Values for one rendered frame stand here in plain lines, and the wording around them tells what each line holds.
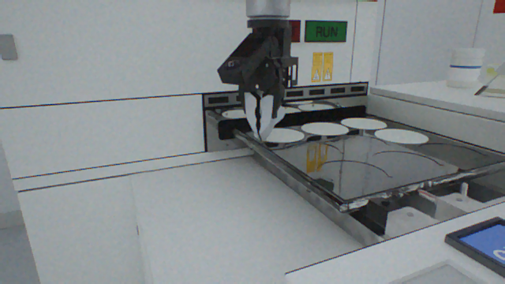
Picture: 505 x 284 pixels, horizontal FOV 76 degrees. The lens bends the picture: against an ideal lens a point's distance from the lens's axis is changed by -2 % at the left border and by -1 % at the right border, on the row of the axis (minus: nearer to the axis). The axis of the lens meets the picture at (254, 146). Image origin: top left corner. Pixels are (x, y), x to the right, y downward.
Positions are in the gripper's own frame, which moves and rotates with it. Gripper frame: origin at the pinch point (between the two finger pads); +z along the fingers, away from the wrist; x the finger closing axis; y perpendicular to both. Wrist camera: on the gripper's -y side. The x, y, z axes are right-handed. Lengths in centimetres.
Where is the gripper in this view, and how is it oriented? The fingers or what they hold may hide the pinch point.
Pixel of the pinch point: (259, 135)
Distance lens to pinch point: 60.4
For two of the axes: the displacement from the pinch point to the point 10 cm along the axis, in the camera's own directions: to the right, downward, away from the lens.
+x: -8.1, -1.9, 5.6
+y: 5.9, -2.6, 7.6
